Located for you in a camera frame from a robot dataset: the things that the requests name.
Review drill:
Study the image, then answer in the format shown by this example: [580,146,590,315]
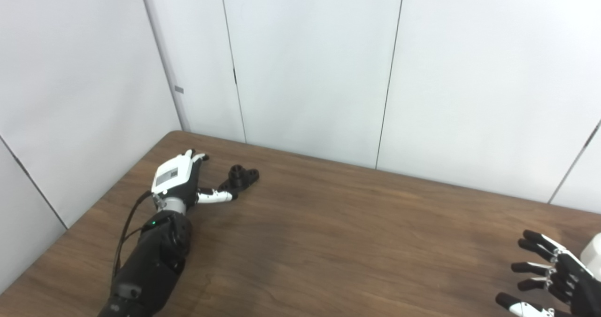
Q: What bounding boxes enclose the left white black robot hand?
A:
[151,149,238,212]

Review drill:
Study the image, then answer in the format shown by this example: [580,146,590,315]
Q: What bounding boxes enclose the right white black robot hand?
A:
[495,230,601,317]

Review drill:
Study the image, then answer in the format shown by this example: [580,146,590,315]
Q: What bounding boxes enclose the round white plastic piece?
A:
[580,233,601,281]

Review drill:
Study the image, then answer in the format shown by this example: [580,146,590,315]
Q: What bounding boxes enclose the black flanged holder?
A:
[217,165,260,200]

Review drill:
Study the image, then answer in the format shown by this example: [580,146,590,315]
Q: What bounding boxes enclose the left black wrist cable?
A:
[112,190,167,280]

